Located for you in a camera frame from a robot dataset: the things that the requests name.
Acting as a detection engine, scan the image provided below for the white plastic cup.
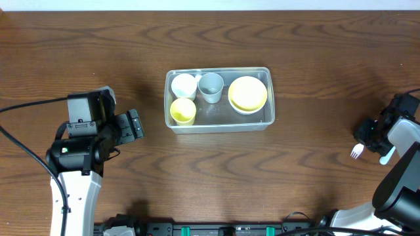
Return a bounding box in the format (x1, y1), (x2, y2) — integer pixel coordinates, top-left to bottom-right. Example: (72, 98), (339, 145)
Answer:
(171, 73), (198, 101)

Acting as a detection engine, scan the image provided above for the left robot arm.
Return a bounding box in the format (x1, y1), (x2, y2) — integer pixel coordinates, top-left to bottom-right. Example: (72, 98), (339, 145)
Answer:
(46, 87), (144, 235)

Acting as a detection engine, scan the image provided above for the white plastic spoon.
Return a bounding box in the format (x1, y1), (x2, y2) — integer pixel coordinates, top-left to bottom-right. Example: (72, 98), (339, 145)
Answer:
(379, 146), (396, 165)

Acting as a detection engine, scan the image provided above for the black mounting rail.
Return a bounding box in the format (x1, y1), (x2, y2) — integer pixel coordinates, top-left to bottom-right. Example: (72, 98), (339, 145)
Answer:
(93, 214), (334, 236)

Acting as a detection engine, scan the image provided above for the clear plastic container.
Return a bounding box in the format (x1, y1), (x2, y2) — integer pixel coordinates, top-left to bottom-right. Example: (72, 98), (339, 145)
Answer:
(164, 67), (276, 134)

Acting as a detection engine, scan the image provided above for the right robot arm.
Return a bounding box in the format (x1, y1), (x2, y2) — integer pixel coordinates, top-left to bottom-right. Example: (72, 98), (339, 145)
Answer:
(320, 92), (419, 235)

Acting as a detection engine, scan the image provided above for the white plastic bowl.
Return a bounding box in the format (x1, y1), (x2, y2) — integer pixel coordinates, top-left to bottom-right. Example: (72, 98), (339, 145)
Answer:
(229, 100), (265, 115)

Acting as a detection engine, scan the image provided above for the white plastic fork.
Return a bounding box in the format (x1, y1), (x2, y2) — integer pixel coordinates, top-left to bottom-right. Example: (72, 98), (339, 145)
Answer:
(350, 144), (364, 159)

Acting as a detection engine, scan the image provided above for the yellow plastic bowl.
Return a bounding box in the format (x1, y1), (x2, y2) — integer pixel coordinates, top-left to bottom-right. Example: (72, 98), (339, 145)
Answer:
(228, 76), (268, 111)

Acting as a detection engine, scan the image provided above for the grey plastic cup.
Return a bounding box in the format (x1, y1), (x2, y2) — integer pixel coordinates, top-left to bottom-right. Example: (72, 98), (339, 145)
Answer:
(198, 73), (224, 104)

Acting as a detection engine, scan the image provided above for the yellow plastic cup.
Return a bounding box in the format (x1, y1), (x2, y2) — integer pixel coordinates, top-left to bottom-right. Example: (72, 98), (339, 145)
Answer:
(170, 98), (197, 126)

